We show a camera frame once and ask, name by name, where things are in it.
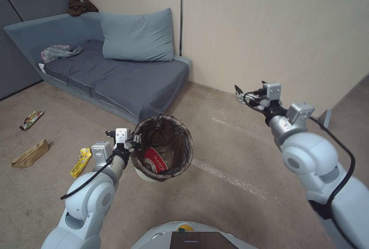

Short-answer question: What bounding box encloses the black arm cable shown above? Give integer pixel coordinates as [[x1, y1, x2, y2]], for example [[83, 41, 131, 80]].
[[60, 156, 116, 201], [309, 116, 356, 203]]

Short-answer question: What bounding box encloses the yellow snack wrapper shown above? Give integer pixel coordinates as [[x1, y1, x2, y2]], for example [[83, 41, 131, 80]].
[[70, 147, 93, 179]]

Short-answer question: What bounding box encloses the red and white packet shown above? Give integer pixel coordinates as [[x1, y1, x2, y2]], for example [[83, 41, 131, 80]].
[[143, 147, 169, 174]]

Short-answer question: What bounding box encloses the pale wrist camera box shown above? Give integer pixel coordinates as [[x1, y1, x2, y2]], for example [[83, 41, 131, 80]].
[[115, 127, 133, 145], [264, 82, 283, 102]]

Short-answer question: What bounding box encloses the white round trash bin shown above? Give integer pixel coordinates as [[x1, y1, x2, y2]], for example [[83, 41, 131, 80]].
[[130, 113, 194, 183]]

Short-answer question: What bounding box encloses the brown crumpled cloth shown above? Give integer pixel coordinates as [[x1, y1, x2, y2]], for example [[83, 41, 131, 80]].
[[66, 0, 100, 17]]

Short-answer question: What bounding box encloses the grey metal plate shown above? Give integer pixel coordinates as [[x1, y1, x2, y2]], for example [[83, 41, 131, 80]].
[[318, 109, 333, 130]]

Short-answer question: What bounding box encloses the white robot front shell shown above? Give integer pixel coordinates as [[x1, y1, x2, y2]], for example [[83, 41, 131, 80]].
[[131, 221, 258, 249]]

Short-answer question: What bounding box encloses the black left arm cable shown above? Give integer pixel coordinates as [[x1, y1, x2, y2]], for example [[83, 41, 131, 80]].
[[60, 156, 116, 201]]

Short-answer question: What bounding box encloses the brown paper bag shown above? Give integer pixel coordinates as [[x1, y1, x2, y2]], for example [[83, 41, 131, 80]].
[[10, 139, 50, 169]]

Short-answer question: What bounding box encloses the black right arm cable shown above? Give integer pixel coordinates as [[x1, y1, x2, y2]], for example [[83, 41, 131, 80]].
[[309, 116, 356, 203]]

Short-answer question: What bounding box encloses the crumpled grey plastic bag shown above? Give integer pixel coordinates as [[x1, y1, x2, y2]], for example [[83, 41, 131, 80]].
[[40, 44, 84, 64]]

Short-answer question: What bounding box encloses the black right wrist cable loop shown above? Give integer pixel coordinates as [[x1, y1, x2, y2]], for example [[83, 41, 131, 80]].
[[243, 90, 267, 111]]

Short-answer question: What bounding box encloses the dark brown bin liner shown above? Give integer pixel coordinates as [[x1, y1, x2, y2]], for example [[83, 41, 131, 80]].
[[130, 113, 194, 182]]

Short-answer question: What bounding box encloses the dark grey sofa sheet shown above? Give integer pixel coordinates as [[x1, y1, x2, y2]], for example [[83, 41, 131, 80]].
[[39, 39, 189, 123]]

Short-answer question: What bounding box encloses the blue-grey sofa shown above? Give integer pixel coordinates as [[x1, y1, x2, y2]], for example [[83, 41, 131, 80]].
[[3, 8, 193, 125]]

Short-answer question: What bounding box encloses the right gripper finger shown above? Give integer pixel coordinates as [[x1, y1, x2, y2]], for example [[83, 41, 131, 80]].
[[252, 80, 268, 97], [234, 85, 250, 104]]

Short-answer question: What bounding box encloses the green and red snack wrapper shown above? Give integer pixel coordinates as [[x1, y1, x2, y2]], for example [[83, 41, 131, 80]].
[[19, 110, 44, 132]]

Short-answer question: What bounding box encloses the blue-grey pillow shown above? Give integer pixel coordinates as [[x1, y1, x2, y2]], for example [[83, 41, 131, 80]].
[[99, 7, 175, 63]]

